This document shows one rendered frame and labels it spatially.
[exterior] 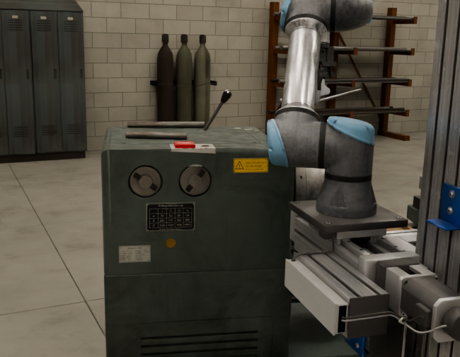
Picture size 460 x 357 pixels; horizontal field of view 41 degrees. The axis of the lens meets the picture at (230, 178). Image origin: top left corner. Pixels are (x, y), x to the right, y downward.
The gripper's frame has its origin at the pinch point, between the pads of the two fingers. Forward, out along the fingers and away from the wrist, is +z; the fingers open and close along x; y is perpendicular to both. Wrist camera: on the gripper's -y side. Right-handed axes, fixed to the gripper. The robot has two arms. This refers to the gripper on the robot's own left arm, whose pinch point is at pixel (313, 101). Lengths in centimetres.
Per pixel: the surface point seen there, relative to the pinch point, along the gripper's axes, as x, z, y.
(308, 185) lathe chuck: -14.5, 28.9, -10.4
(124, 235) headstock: -9, 43, -71
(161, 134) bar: 0, 12, -57
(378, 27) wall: 660, -181, 506
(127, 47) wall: 647, -123, 82
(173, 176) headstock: -16, 25, -57
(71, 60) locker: 595, -94, 0
